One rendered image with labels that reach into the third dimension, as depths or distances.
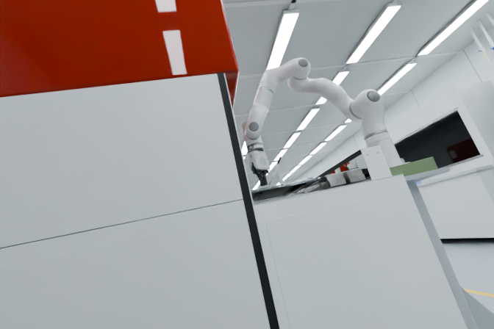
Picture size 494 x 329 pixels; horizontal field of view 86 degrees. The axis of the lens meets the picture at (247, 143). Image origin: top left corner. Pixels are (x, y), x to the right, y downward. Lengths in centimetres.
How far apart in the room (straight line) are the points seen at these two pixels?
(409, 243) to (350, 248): 22
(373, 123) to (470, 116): 308
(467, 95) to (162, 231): 436
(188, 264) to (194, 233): 7
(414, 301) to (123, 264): 89
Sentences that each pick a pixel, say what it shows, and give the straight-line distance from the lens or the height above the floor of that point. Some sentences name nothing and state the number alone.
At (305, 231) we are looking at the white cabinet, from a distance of 96.
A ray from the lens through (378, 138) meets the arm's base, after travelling 147.
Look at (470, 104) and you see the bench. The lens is 459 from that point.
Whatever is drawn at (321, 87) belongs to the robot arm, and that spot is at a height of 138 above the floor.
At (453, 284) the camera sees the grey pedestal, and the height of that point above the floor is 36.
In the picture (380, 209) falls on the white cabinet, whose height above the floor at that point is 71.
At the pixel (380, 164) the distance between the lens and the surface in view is 121.
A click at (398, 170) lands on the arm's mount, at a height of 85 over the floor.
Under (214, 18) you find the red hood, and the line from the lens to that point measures 101.
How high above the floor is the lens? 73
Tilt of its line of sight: 19 degrees up
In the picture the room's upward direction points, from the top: 13 degrees counter-clockwise
